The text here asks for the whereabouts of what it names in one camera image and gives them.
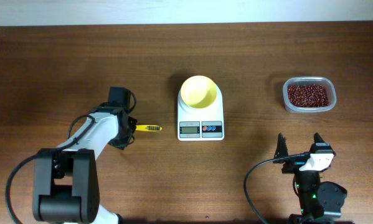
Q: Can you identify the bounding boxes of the clear plastic container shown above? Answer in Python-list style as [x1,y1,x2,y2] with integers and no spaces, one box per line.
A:
[283,77,337,113]

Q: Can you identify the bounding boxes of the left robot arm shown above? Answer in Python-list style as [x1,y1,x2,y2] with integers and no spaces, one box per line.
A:
[32,87,138,223]

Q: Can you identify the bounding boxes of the right black cable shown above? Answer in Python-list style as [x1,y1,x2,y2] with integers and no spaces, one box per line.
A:
[243,152,311,224]

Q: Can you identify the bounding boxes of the left black cable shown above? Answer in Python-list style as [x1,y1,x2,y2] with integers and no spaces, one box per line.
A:
[4,88,138,224]

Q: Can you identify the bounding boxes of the red beans in container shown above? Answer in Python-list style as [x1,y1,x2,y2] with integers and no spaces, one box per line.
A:
[287,84,329,108]

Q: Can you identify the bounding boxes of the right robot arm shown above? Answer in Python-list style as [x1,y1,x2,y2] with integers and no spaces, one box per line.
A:
[274,133,347,223]

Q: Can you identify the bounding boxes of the pale yellow bowl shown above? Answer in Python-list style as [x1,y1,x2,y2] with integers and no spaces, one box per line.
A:
[180,75,218,109]

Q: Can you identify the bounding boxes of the black cable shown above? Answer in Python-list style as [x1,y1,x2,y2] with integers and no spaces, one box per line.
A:
[243,152,311,224]
[4,88,138,224]

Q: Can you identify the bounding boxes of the white digital kitchen scale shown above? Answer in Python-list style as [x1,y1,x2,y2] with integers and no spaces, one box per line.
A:
[177,84,225,141]

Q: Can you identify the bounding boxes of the yellow measuring scoop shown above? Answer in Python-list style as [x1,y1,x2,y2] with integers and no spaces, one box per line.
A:
[136,124,162,132]

